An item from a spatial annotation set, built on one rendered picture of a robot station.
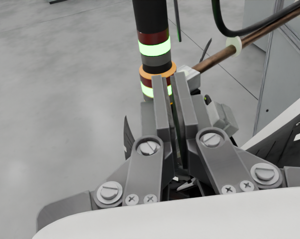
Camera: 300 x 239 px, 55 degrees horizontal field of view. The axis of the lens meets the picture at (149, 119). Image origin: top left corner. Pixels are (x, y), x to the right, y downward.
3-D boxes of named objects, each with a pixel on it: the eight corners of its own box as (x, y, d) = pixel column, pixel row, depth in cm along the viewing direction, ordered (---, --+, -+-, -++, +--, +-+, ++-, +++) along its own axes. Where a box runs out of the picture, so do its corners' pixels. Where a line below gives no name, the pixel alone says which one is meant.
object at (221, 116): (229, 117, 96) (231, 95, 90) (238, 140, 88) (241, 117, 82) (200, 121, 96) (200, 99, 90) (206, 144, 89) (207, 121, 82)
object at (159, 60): (158, 48, 34) (157, 38, 33) (177, 57, 32) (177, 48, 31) (135, 59, 33) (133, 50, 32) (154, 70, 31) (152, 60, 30)
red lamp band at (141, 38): (156, 27, 32) (154, 16, 31) (176, 36, 30) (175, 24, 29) (131, 38, 31) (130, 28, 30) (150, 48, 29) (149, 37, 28)
